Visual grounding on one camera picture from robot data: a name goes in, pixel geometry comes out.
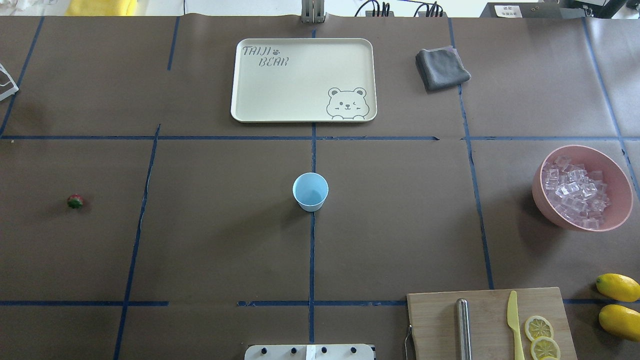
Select light blue plastic cup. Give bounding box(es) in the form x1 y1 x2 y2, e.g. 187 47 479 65
292 172 329 213

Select grey aluminium frame post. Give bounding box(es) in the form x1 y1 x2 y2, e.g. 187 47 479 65
301 0 326 24

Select clear ice cube pile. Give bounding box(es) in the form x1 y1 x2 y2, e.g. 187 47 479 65
541 155 611 230

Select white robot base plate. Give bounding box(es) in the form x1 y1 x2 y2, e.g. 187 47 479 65
244 343 377 360

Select folded grey cloth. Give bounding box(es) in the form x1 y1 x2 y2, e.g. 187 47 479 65
414 45 471 92

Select wooden cutting board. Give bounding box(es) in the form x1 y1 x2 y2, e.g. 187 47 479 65
407 287 578 360

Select cream bear serving tray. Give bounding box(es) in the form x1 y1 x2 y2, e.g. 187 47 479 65
230 38 378 124

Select yellow cloth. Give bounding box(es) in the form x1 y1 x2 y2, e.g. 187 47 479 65
64 0 138 17

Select yellow plastic knife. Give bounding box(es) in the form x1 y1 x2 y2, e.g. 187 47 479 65
506 290 525 360

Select metal handled tool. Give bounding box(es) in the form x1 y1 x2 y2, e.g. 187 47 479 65
455 298 473 360

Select red strawberry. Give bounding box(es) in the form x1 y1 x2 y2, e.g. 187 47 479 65
66 193 85 209

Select upper whole lemon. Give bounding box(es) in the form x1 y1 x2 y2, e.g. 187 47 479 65
595 273 640 303

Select pink bowl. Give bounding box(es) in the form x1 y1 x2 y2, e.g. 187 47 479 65
530 145 636 233

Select white wire cup rack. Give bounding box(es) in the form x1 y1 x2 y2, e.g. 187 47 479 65
0 64 19 101

